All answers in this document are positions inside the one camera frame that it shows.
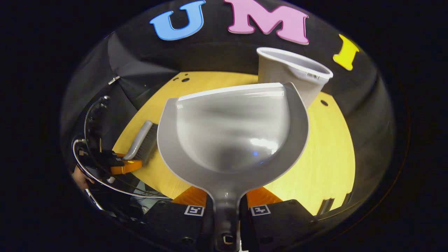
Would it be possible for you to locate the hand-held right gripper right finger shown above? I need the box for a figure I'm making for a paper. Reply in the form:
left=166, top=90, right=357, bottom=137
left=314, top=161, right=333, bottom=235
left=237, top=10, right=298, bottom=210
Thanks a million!
left=240, top=187, right=317, bottom=251

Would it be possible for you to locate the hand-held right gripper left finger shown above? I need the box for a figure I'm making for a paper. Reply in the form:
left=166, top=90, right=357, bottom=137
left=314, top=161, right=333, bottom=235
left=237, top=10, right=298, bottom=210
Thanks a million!
left=138, top=185, right=215, bottom=251

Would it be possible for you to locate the small grey broom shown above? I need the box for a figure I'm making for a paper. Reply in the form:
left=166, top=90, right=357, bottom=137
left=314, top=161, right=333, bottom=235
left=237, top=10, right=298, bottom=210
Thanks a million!
left=107, top=120, right=159, bottom=184

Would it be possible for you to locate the grey dustpan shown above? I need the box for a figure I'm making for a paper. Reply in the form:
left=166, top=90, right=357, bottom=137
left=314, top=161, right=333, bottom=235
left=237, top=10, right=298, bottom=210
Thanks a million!
left=157, top=82, right=310, bottom=252

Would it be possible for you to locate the white ribbed garbage bin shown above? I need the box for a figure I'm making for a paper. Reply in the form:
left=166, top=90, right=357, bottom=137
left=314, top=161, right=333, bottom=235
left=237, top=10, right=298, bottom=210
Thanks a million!
left=257, top=47, right=334, bottom=110

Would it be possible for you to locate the yellow wooden desktop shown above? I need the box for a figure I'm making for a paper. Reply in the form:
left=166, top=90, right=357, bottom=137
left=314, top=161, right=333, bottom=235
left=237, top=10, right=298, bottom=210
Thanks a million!
left=113, top=71, right=356, bottom=216

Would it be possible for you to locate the black cable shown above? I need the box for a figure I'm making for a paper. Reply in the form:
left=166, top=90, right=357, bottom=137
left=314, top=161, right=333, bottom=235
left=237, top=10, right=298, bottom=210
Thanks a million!
left=83, top=96, right=154, bottom=196

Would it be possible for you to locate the white cable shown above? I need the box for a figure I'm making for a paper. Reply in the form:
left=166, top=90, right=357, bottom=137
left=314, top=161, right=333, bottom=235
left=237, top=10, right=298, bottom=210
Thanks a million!
left=72, top=139, right=172, bottom=201

